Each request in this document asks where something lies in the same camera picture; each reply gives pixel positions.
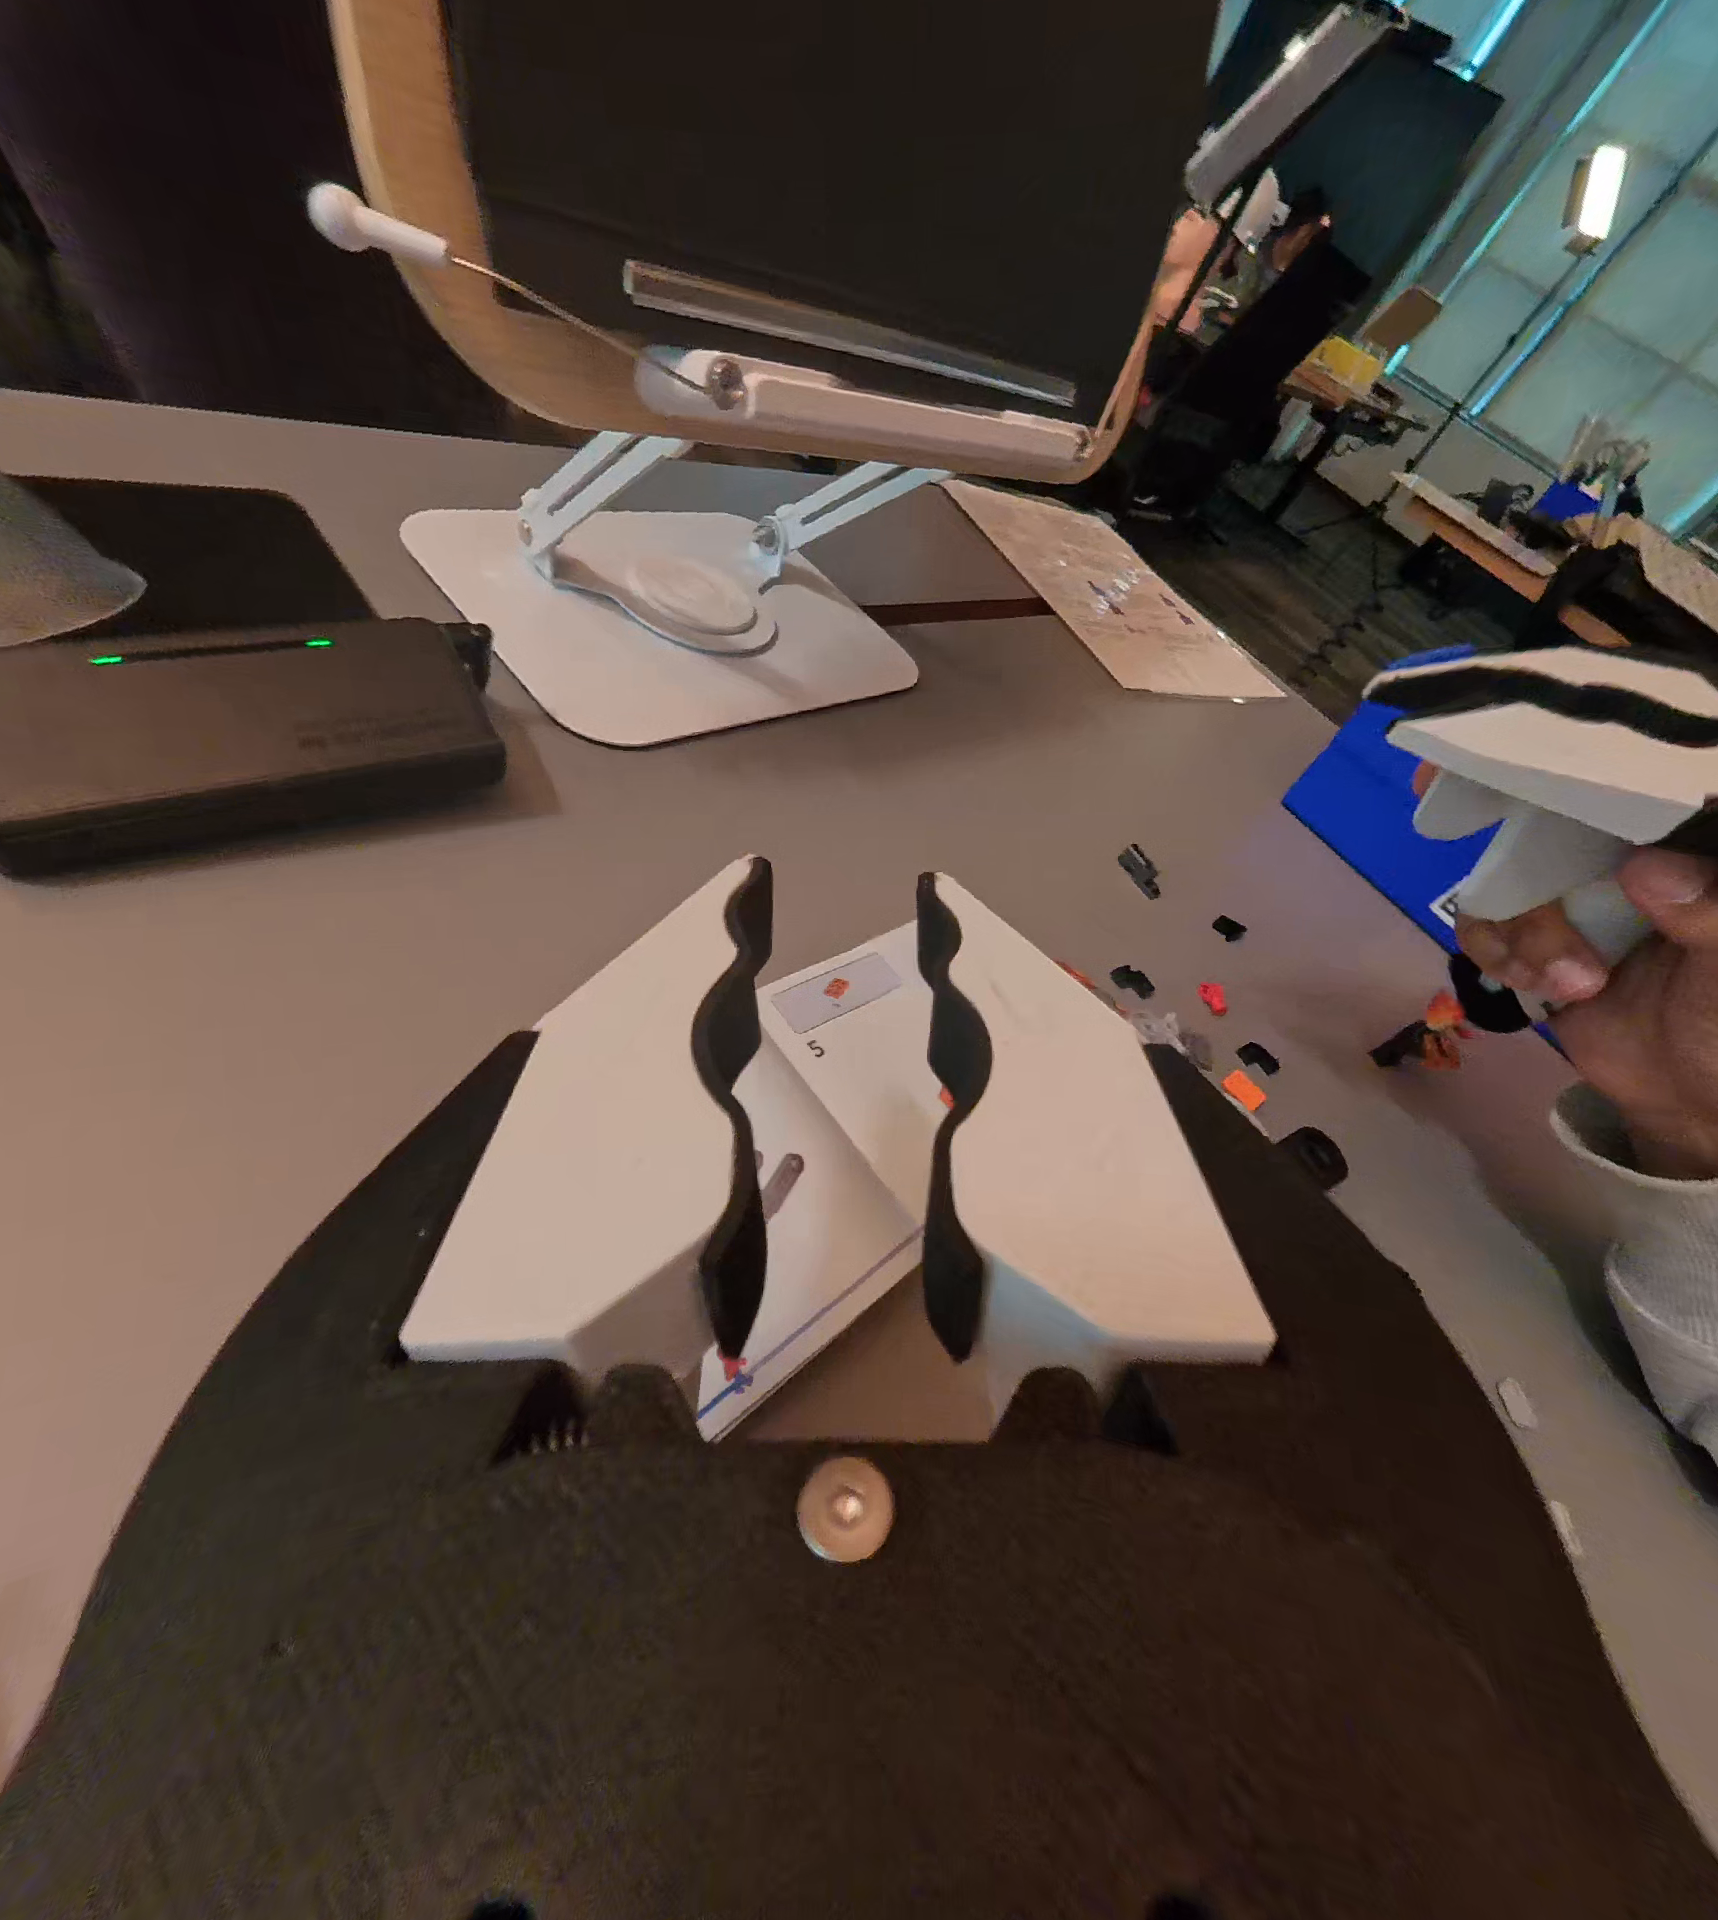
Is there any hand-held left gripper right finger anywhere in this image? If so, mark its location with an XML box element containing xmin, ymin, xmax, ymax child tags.
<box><xmin>918</xmin><ymin>873</ymin><xmax>1278</xmax><ymax>1418</ymax></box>

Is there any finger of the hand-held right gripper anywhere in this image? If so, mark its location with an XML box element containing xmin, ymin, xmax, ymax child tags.
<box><xmin>1382</xmin><ymin>700</ymin><xmax>1718</xmax><ymax>846</ymax></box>
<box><xmin>1363</xmin><ymin>649</ymin><xmax>1718</xmax><ymax>723</ymax></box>

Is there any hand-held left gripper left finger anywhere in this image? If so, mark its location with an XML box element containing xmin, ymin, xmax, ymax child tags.
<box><xmin>398</xmin><ymin>857</ymin><xmax>775</xmax><ymax>1376</ymax></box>

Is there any instruction booklet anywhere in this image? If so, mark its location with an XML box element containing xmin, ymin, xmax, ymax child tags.
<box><xmin>691</xmin><ymin>946</ymin><xmax>962</xmax><ymax>1444</ymax></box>

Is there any pile of mixed lego pieces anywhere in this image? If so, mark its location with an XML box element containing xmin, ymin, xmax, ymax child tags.
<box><xmin>1058</xmin><ymin>842</ymin><xmax>1478</xmax><ymax>1119</ymax></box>

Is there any person's right hand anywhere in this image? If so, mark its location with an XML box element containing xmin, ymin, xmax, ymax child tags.
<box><xmin>1466</xmin><ymin>857</ymin><xmax>1718</xmax><ymax>1191</ymax></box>

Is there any background desk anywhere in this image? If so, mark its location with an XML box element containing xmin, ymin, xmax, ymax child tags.
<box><xmin>1269</xmin><ymin>334</ymin><xmax>1435</xmax><ymax>508</ymax></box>
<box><xmin>1389</xmin><ymin>463</ymin><xmax>1718</xmax><ymax>686</ymax></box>

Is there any blue plastic bin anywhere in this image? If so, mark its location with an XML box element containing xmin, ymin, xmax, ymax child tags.
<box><xmin>1281</xmin><ymin>649</ymin><xmax>1570</xmax><ymax>966</ymax></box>

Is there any printed white sheet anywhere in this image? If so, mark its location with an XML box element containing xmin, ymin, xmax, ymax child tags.
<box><xmin>940</xmin><ymin>480</ymin><xmax>1289</xmax><ymax>700</ymax></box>

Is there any ceiling light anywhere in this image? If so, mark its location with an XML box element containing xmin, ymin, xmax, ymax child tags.
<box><xmin>1561</xmin><ymin>142</ymin><xmax>1632</xmax><ymax>253</ymax></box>

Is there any black screen on stand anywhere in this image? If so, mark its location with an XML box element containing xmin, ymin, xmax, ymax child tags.
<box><xmin>1190</xmin><ymin>0</ymin><xmax>1508</xmax><ymax>289</ymax></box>

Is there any white laptop stand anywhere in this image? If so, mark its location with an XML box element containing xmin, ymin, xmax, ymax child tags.
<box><xmin>305</xmin><ymin>185</ymin><xmax>1103</xmax><ymax>746</ymax></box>

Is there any black desk pad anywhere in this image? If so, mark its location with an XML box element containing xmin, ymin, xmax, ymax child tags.
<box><xmin>19</xmin><ymin>480</ymin><xmax>379</xmax><ymax>636</ymax></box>

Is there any tablet on stand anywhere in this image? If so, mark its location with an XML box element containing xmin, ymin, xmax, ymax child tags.
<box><xmin>326</xmin><ymin>0</ymin><xmax>1225</xmax><ymax>484</ymax></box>

